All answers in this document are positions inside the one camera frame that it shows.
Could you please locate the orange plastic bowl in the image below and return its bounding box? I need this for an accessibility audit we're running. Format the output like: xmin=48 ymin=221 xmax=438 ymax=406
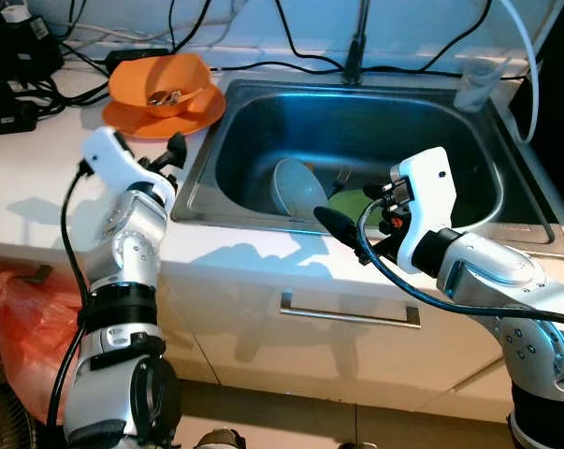
xmin=108 ymin=53 xmax=217 ymax=118

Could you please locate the orange plastic plate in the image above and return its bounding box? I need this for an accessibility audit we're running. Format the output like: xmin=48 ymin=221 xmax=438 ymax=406
xmin=101 ymin=82 xmax=228 ymax=141

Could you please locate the green plate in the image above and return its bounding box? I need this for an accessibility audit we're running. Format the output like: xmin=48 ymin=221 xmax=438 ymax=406
xmin=326 ymin=187 xmax=381 ymax=225

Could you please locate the stainless steel sink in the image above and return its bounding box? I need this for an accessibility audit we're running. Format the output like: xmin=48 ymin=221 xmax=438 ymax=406
xmin=169 ymin=73 xmax=564 ymax=260

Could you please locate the white ceramic bowl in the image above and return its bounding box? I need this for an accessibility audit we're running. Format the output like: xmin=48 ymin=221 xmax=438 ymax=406
xmin=269 ymin=157 xmax=331 ymax=218

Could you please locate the flat black power adapter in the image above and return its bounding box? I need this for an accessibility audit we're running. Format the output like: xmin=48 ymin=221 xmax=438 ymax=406
xmin=104 ymin=47 xmax=170 ymax=66

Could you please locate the white cabinet drawer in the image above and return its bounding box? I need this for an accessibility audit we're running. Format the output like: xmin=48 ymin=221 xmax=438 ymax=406
xmin=155 ymin=253 xmax=544 ymax=417

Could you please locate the clear glass cup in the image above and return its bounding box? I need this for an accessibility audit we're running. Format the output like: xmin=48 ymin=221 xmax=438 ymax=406
xmin=455 ymin=58 xmax=499 ymax=113

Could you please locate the black faucet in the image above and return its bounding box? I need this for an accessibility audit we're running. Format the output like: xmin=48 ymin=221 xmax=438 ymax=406
xmin=342 ymin=0 xmax=371 ymax=87

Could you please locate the black charger with white label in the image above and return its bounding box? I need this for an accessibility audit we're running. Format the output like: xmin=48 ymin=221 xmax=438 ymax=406
xmin=0 ymin=23 xmax=63 ymax=80

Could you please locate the red plastic bag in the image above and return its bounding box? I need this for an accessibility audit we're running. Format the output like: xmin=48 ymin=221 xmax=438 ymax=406
xmin=0 ymin=262 xmax=81 ymax=427

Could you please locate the robot left leg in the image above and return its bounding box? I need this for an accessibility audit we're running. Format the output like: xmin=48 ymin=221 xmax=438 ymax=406
xmin=193 ymin=428 xmax=245 ymax=449

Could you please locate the black fan grille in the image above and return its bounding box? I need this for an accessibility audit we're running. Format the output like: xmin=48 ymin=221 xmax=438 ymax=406
xmin=0 ymin=341 xmax=37 ymax=449

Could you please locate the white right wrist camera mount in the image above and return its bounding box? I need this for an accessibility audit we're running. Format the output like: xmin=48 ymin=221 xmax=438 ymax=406
xmin=391 ymin=147 xmax=458 ymax=274

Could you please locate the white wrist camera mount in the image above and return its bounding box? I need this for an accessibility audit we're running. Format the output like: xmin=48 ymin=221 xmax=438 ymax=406
xmin=391 ymin=147 xmax=458 ymax=274
xmin=80 ymin=126 xmax=180 ymax=202

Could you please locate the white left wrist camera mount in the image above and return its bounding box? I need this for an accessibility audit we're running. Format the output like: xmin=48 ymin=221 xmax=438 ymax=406
xmin=80 ymin=126 xmax=180 ymax=202

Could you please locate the metal drawer handle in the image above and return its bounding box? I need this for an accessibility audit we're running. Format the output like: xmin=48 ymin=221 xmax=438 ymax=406
xmin=280 ymin=292 xmax=423 ymax=330

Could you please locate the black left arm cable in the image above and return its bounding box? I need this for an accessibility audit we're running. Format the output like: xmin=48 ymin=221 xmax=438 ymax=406
xmin=43 ymin=159 xmax=95 ymax=449

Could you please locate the black countertop cable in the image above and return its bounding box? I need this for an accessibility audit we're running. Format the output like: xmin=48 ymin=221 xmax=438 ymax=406
xmin=165 ymin=56 xmax=530 ymax=80

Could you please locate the dark cabinet handle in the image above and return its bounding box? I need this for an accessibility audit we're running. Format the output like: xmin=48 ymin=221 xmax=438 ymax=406
xmin=0 ymin=265 xmax=53 ymax=283

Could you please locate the white hose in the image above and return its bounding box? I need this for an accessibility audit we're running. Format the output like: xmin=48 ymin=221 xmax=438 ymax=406
xmin=495 ymin=0 xmax=542 ymax=146

